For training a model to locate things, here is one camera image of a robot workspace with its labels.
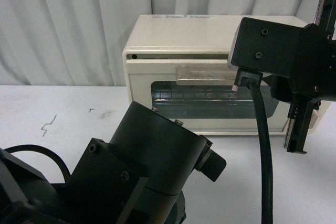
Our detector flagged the metal oven wire rack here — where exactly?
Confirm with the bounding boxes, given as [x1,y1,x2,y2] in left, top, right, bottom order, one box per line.
[151,87,242,103]

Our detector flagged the white pleated curtain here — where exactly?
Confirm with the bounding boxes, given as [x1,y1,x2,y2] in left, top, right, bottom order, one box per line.
[1,0,318,86]

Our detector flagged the cream oven door with handle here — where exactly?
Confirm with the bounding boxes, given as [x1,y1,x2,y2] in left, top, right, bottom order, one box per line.
[125,59,291,133]

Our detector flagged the black camera cable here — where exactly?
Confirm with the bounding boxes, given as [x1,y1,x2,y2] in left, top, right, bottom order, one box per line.
[233,68,275,224]

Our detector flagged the cream toaster oven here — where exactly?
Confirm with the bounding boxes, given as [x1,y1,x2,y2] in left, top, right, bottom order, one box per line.
[122,15,332,134]

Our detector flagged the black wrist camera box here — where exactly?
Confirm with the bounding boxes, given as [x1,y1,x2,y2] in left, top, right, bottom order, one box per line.
[228,17,303,78]

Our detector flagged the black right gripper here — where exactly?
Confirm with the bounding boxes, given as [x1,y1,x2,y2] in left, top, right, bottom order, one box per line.
[271,0,335,154]

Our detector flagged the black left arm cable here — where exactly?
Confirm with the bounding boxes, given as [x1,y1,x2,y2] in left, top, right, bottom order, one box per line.
[4,144,70,183]

